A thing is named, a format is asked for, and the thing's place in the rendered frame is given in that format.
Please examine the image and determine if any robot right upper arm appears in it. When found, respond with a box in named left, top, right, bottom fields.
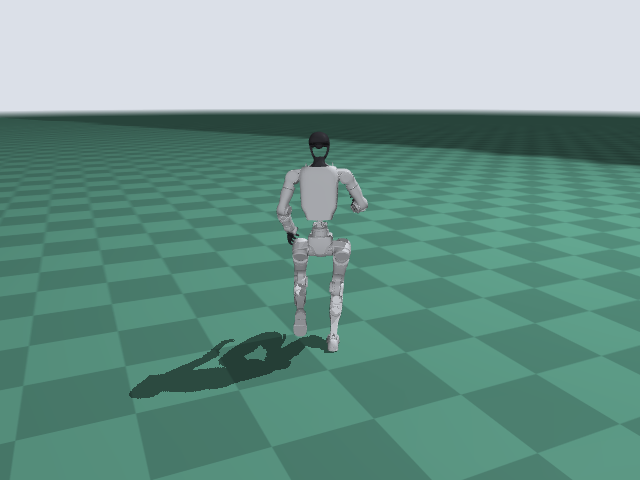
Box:
left=337, top=168, right=368, bottom=211

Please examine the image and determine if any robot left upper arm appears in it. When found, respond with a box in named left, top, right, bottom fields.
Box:
left=277, top=169, right=301, bottom=217

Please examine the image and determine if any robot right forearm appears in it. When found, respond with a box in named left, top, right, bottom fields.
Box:
left=350, top=198, right=368, bottom=213

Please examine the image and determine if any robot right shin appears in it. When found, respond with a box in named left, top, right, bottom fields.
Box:
left=329, top=282, right=344, bottom=339

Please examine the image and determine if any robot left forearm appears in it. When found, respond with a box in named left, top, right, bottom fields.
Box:
left=276, top=209, right=297, bottom=235

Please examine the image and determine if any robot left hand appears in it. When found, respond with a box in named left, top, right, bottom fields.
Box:
left=287, top=227, right=299, bottom=245

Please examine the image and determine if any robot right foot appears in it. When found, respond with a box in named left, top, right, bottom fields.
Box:
left=327, top=334, right=340, bottom=352

